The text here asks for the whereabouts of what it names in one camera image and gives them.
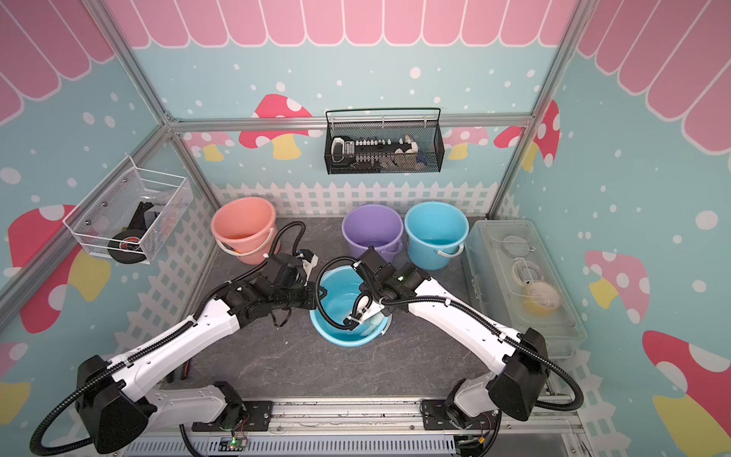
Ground teal bucket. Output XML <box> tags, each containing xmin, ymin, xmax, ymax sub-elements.
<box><xmin>310</xmin><ymin>266</ymin><xmax>391</xmax><ymax>348</ymax></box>
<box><xmin>404</xmin><ymin>202</ymin><xmax>469</xmax><ymax>272</ymax></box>

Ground purple bucket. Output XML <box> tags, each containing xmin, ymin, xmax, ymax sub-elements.
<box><xmin>342</xmin><ymin>204</ymin><xmax>405</xmax><ymax>263</ymax></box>

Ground pink bucket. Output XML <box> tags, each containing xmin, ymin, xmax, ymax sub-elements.
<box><xmin>211</xmin><ymin>197</ymin><xmax>278</xmax><ymax>266</ymax></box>

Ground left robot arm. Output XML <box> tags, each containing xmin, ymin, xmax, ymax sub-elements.
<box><xmin>30</xmin><ymin>242</ymin><xmax>318</xmax><ymax>456</ymax></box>

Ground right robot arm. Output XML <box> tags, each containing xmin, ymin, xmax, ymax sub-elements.
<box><xmin>313</xmin><ymin>248</ymin><xmax>584</xmax><ymax>428</ymax></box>

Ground clear plastic storage box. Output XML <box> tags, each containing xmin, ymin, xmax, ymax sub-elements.
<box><xmin>463</xmin><ymin>220</ymin><xmax>587</xmax><ymax>360</ymax></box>

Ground white power strip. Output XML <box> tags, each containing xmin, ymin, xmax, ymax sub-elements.
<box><xmin>327</xmin><ymin>135</ymin><xmax>420</xmax><ymax>169</ymax></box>

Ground black tape dispenser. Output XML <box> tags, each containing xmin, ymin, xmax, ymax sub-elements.
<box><xmin>108</xmin><ymin>202</ymin><xmax>155</xmax><ymax>265</ymax></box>

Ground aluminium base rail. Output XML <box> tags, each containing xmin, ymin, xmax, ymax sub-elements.
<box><xmin>119</xmin><ymin>397</ymin><xmax>594</xmax><ymax>456</ymax></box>

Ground red handled pliers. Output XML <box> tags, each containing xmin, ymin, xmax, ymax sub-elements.
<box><xmin>180</xmin><ymin>361</ymin><xmax>190</xmax><ymax>380</ymax></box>

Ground black wire wall basket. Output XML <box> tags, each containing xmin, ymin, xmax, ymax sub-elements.
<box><xmin>324</xmin><ymin>108</ymin><xmax>445</xmax><ymax>174</ymax></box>

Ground white wire wall basket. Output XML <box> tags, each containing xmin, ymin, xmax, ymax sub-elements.
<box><xmin>63</xmin><ymin>157</ymin><xmax>193</xmax><ymax>264</ymax></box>

